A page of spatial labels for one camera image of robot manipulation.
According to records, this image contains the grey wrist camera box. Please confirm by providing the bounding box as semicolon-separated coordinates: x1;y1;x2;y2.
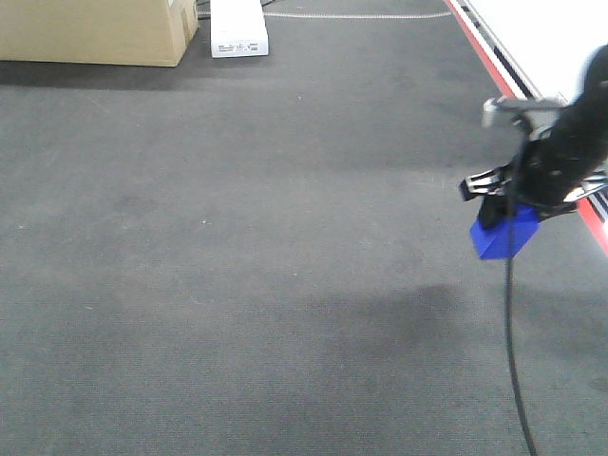
482;96;563;129

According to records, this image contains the white flat carton box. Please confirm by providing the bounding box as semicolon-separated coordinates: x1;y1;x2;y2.
210;0;269;59

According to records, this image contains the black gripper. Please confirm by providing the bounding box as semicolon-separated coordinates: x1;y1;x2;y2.
459;46;607;221

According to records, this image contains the blue block with knob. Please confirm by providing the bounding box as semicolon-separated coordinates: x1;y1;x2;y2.
469;204;540;260

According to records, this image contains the black hanging cable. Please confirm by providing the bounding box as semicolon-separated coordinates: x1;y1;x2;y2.
503;121;539;456

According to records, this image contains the large brown cardboard box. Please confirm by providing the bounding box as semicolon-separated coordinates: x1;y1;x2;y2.
1;0;199;67

